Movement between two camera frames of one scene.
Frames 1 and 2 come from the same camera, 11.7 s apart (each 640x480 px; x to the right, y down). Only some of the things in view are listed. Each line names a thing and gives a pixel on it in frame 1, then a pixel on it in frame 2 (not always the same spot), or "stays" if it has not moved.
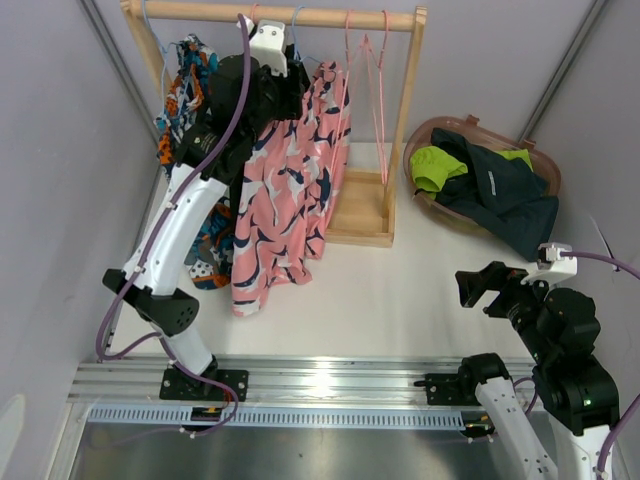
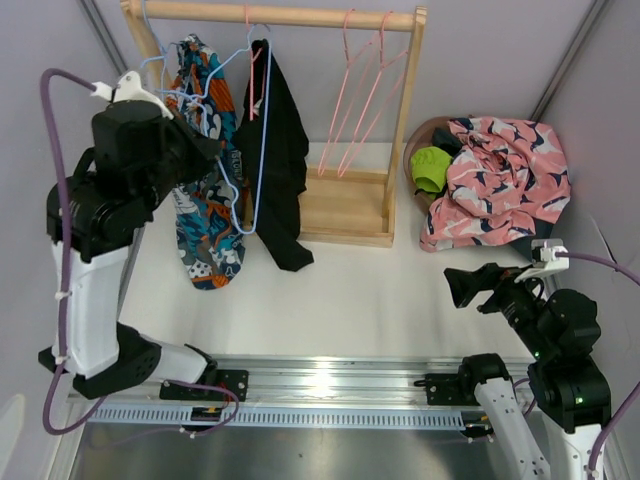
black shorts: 236,167 to 273,143
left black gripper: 291,89 to 206,150
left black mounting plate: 179,386 stays
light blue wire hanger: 295,42 to 224,59
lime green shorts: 431,167 stays
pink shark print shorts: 289,180 to 504,179
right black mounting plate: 450,388 stays
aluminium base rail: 271,381 stays
